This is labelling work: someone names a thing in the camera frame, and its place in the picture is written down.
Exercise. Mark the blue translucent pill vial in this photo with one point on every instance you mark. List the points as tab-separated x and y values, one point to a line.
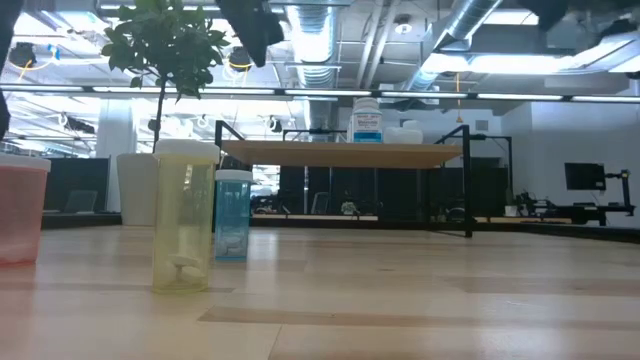
232	220

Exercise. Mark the green leafy indoor tree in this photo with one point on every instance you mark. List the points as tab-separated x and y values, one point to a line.
165	45

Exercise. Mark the black office desk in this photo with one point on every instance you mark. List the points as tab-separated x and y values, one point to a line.
575	212

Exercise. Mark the smooth silver ventilation duct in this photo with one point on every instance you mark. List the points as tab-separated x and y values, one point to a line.
465	20

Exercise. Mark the yellow translucent pill vial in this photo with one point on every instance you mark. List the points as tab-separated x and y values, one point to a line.
182	215

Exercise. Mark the ribbed silver ventilation duct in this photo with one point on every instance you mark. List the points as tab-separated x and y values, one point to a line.
312	35

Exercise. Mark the dark office partition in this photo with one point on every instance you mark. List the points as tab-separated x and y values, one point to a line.
75	177

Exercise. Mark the tall white planter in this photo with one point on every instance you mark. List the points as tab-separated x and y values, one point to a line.
136	190

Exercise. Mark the red translucent pill vial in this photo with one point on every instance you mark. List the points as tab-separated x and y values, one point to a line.
20	215

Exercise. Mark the black computer monitor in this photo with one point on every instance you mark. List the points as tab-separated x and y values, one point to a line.
582	176

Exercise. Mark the long ceiling light strip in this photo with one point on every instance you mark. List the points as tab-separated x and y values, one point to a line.
325	92

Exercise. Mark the white Trader Joe's melatonin bottle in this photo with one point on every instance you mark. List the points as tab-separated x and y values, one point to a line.
366	122

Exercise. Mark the small potted plant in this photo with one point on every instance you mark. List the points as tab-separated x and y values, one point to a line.
348	207

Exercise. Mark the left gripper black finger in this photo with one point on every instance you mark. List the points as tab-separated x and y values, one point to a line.
247	25
274	29

